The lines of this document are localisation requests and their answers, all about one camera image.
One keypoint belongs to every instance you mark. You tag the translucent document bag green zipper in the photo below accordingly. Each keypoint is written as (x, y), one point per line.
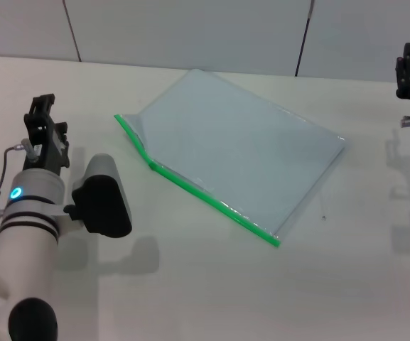
(233, 142)

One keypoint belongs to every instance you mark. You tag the green zipper slider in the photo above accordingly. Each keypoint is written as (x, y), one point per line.
(152, 166)

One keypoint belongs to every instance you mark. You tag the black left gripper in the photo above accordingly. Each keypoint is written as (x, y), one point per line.
(48, 152)

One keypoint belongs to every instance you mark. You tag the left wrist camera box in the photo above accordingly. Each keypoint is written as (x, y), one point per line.
(101, 206)

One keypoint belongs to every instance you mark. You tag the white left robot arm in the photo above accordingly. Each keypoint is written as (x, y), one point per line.
(20, 255)

